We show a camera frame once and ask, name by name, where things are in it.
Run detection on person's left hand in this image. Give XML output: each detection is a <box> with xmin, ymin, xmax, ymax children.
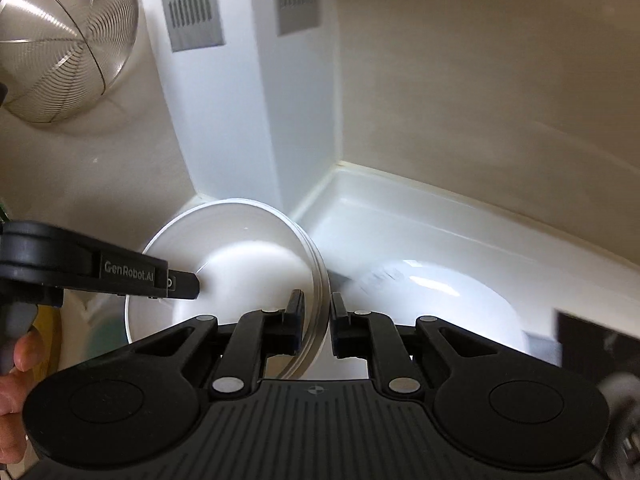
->
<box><xmin>0</xmin><ymin>331</ymin><xmax>51</xmax><ymax>467</ymax></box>

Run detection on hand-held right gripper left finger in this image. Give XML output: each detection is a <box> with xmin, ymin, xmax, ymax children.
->
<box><xmin>150</xmin><ymin>289</ymin><xmax>307</xmax><ymax>403</ymax></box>

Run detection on metal wire strainer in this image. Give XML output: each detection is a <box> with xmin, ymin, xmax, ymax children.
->
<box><xmin>0</xmin><ymin>0</ymin><xmax>141</xmax><ymax>124</ymax></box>

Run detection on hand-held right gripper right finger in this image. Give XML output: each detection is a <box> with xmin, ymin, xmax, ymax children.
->
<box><xmin>330</xmin><ymin>291</ymin><xmax>494</xmax><ymax>403</ymax></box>

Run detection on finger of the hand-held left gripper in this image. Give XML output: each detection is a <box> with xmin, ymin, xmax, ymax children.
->
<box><xmin>165</xmin><ymin>270</ymin><xmax>201</xmax><ymax>302</ymax></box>

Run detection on cream bowl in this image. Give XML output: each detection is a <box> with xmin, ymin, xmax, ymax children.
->
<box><xmin>124</xmin><ymin>199</ymin><xmax>327</xmax><ymax>380</ymax></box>
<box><xmin>277</xmin><ymin>206</ymin><xmax>332</xmax><ymax>382</ymax></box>

